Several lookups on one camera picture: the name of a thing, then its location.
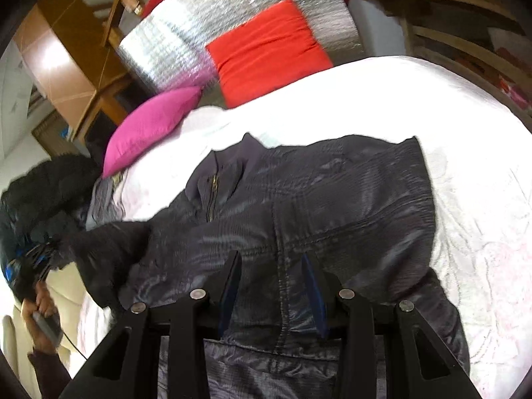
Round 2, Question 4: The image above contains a brown wooden cabinet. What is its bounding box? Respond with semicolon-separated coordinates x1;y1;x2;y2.
12;0;142;142

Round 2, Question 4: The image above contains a red cushion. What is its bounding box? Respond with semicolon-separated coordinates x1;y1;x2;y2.
205;0;334;109

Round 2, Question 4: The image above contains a black cable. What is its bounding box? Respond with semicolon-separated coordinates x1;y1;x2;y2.
62;332;90;360

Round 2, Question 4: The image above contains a dark grey jacket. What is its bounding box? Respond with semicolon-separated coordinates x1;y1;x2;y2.
62;133;472;399

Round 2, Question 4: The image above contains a black fluffy coat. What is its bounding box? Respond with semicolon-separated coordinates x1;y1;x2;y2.
0;154;102;258

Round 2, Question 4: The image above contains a grey cloth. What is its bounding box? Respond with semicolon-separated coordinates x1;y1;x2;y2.
85;177;125;229

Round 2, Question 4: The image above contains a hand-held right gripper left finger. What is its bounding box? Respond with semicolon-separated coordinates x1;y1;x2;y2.
58;250;242;399

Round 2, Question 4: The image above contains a white bedspread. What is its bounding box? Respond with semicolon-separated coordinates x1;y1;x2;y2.
79;55;532;399

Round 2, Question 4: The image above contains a cream sofa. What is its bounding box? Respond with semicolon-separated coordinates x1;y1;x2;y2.
0;264;90;383

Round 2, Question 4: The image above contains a wooden shelf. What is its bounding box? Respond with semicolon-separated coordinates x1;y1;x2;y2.
349;0;532;129

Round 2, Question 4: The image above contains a pink cushion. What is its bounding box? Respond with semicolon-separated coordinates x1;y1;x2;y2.
102;86;203;179

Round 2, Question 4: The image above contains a person's left hand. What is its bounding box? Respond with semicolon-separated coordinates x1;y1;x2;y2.
23;280;64;352

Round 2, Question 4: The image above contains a silver foil mat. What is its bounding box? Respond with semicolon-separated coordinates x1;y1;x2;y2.
116;0;359;96

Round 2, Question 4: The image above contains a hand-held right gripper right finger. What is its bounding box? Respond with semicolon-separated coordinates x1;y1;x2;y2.
301;253;485;399

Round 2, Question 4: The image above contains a wooden ladder frame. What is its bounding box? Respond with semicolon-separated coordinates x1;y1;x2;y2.
102;0;144;48

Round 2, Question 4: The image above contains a person's left forearm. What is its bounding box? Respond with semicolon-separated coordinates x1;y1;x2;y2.
27;343;74;399

